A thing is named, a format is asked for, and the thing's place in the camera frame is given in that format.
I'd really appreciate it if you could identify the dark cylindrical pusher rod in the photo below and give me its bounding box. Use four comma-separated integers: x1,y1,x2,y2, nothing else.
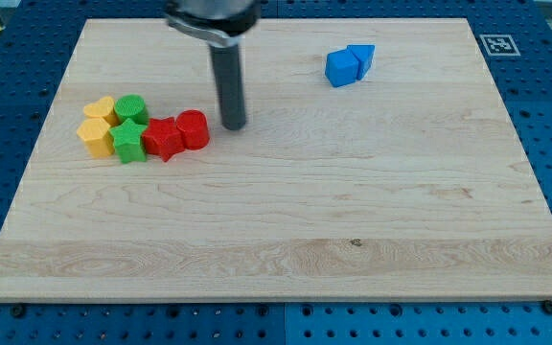
209,45,246,131

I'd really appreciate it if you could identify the red cylinder block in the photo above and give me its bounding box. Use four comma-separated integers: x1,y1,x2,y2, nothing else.
176,109,210,150

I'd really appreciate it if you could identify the red star block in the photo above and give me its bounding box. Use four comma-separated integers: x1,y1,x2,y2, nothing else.
141,117,186,162

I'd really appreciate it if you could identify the green star block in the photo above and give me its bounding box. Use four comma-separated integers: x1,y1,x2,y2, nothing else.
109,119,148,164

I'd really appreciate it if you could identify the green cylinder block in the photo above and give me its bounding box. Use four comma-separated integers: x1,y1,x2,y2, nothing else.
114,94,150,125

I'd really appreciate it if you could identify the blue cube block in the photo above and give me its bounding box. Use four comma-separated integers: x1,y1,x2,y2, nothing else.
325,49,358,87

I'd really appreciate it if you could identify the yellow heart block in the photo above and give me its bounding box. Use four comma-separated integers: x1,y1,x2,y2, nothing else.
83,96,120,127

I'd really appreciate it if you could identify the blue triangle block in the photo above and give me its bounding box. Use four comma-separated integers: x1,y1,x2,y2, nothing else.
347,44,376,81

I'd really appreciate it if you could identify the yellow hexagon block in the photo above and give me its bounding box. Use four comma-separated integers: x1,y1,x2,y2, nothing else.
77,118,114,158

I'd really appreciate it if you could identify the wooden board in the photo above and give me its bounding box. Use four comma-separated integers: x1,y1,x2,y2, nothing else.
0,18,552,303

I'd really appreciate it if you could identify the white fiducial marker tag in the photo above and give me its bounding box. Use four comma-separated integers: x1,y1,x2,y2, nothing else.
480,34,520,57

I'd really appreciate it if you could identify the black screw bottom left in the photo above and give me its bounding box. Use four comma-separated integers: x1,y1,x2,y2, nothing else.
10,304,26,318

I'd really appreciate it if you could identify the black screw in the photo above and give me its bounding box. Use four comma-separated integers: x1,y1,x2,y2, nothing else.
10,304,26,318
541,300,552,315

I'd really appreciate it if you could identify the black screw bottom right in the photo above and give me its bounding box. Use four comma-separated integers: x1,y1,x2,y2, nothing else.
541,300,552,315

